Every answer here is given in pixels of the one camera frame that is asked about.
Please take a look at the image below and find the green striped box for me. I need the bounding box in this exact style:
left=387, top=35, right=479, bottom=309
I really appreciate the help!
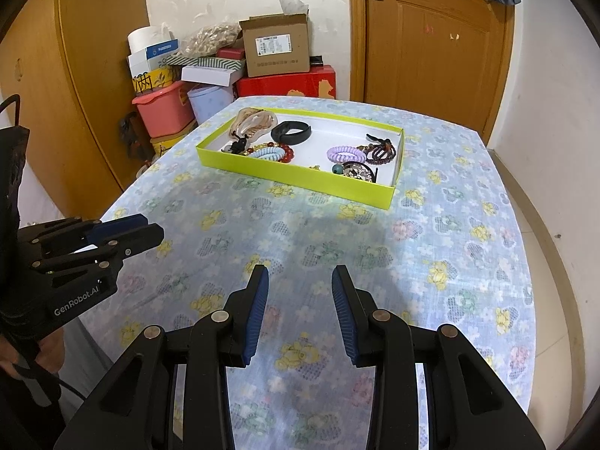
left=164, top=55, right=247, bottom=70

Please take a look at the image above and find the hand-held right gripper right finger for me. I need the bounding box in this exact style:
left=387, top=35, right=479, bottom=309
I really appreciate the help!
left=331, top=266, right=547, bottom=450

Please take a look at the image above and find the yellow plastic bin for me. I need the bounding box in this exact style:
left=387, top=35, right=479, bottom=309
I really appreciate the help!
left=150, top=119, right=198, bottom=158

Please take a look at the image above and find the red bead bracelet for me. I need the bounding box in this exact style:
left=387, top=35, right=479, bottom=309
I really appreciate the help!
left=244, top=141, right=297, bottom=163

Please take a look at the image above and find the black wristband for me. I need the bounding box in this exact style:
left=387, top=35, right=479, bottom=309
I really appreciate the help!
left=271, top=122, right=313, bottom=144

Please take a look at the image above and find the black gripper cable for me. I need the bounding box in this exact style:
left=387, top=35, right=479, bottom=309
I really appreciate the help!
left=9, top=356, right=90, bottom=401

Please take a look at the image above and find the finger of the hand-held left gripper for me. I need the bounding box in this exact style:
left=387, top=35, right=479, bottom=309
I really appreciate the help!
left=21, top=214, right=147, bottom=249
left=33, top=225, right=165, bottom=277

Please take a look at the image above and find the white paper roll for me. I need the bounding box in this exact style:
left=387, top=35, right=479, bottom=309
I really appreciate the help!
left=128, top=25, right=173, bottom=54

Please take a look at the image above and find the person's dark clothing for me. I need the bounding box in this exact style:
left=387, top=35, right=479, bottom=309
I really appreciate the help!
left=0, top=375, right=90, bottom=450

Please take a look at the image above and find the bag of wooden beads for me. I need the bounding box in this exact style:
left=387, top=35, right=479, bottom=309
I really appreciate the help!
left=182, top=22, right=242, bottom=57

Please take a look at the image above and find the brown cardboard box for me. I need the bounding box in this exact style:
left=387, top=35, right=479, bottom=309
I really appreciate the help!
left=239, top=13, right=311, bottom=78

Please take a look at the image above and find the lavender plastic bin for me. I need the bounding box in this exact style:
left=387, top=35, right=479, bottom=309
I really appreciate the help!
left=186, top=84, right=235, bottom=125

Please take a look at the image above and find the black cord charm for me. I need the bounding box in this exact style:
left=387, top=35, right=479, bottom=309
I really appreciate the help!
left=221, top=130, right=251, bottom=156

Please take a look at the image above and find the dark beaded bracelet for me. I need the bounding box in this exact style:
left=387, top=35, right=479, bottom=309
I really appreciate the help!
left=366, top=133, right=397, bottom=166

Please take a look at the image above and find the white and blue box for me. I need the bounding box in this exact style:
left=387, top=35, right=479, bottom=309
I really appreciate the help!
left=128, top=39, right=181, bottom=78

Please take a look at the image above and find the pink plastic bin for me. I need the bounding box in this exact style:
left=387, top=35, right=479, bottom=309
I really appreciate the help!
left=131, top=81, right=195, bottom=138

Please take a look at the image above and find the blue floral tablecloth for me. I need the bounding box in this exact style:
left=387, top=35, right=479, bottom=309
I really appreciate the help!
left=79, top=96, right=535, bottom=450

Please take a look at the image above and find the white flat box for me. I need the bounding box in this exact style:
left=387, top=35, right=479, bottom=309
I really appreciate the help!
left=180, top=64, right=242, bottom=86

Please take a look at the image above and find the dark patterned bag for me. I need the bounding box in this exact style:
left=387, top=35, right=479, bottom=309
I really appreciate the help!
left=117, top=112, right=155, bottom=165

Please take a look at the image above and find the yellow patterned container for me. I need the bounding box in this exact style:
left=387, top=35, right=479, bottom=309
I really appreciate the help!
left=132, top=66, right=181, bottom=95

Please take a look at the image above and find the pink rhinestone hair clip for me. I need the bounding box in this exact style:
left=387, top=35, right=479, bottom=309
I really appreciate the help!
left=340, top=162, right=378, bottom=185

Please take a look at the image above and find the purple spiral hair tie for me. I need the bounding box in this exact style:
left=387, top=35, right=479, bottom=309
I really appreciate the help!
left=327, top=146, right=369, bottom=164

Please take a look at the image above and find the red gift box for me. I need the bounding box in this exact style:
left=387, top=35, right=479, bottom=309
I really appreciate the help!
left=234, top=64, right=337, bottom=101

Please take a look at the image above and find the beige hair claw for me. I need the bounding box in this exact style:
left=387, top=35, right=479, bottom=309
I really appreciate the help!
left=232, top=108, right=281, bottom=140

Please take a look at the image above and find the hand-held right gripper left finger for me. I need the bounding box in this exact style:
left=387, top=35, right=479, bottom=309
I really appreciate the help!
left=66, top=265, right=270, bottom=450

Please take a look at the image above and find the green cardboard box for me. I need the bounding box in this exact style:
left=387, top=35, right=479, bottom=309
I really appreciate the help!
left=196, top=107, right=405, bottom=210

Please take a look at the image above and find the person's left hand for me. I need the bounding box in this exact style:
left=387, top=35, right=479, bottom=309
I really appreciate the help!
left=0, top=328, right=65, bottom=380

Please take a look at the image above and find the wooden door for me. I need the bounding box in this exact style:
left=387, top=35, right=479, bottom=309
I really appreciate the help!
left=347, top=0, right=516, bottom=144

